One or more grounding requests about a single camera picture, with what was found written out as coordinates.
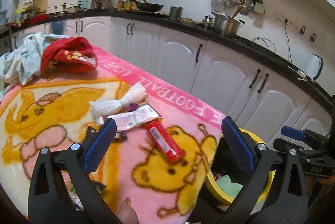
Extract light blue patterned cloth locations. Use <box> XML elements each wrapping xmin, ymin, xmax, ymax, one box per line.
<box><xmin>1</xmin><ymin>32</ymin><xmax>67</xmax><ymax>98</ymax></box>

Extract red cylindrical snack tube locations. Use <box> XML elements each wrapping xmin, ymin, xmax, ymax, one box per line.
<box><xmin>145</xmin><ymin>120</ymin><xmax>186</xmax><ymax>163</ymax></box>

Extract white appliance with black handle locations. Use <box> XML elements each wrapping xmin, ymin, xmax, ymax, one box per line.
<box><xmin>305</xmin><ymin>54</ymin><xmax>324</xmax><ymax>82</ymax></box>

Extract green snack packet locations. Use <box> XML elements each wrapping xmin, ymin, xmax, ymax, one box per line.
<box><xmin>68</xmin><ymin>176</ymin><xmax>106</xmax><ymax>212</ymax></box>

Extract red embroidered cloth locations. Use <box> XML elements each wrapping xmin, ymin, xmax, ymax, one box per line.
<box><xmin>40</xmin><ymin>37</ymin><xmax>97</xmax><ymax>77</ymax></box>

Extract purple candy wrapper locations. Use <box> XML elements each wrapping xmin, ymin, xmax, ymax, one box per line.
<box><xmin>126</xmin><ymin>102</ymin><xmax>141</xmax><ymax>112</ymax></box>

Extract green foam net sleeve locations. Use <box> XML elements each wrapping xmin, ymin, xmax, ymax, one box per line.
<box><xmin>216</xmin><ymin>175</ymin><xmax>242</xmax><ymax>199</ymax></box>

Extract white wall power socket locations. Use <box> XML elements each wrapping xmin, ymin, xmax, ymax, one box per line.
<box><xmin>275</xmin><ymin>12</ymin><xmax>289</xmax><ymax>24</ymax></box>

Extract operator thumb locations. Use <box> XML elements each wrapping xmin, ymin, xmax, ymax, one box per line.
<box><xmin>116</xmin><ymin>197</ymin><xmax>139</xmax><ymax>224</ymax></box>

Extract pink cartoon fleece blanket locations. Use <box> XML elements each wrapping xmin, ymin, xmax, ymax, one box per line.
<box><xmin>1</xmin><ymin>48</ymin><xmax>223</xmax><ymax>223</ymax></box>

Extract white lower kitchen cabinets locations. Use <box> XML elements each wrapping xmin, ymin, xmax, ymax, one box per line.
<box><xmin>12</xmin><ymin>12</ymin><xmax>332</xmax><ymax>143</ymax></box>

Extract white foam net bundle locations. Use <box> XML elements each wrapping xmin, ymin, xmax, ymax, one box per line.
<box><xmin>89</xmin><ymin>83</ymin><xmax>147</xmax><ymax>117</ymax></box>

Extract white pink tissue packet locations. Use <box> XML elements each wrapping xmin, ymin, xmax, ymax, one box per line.
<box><xmin>107</xmin><ymin>104</ymin><xmax>161</xmax><ymax>132</ymax></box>

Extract metal cup on counter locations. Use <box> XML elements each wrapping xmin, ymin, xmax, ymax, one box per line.
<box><xmin>169</xmin><ymin>6</ymin><xmax>183</xmax><ymax>20</ymax></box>

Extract black frying pan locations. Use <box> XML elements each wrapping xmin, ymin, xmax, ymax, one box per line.
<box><xmin>129</xmin><ymin>0</ymin><xmax>164</xmax><ymax>12</ymax></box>

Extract stainless steel stock pot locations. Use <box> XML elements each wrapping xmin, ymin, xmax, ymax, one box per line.
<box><xmin>212</xmin><ymin>12</ymin><xmax>245</xmax><ymax>38</ymax></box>

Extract hanging metal strainer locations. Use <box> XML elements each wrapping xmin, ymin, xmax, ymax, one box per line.
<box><xmin>211</xmin><ymin>0</ymin><xmax>225</xmax><ymax>13</ymax></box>

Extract small metal kettle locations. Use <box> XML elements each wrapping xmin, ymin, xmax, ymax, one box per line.
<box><xmin>202</xmin><ymin>15</ymin><xmax>214</xmax><ymax>30</ymax></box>

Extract yellow rimmed trash bin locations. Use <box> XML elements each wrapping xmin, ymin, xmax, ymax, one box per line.
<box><xmin>204</xmin><ymin>127</ymin><xmax>276</xmax><ymax>206</ymax></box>

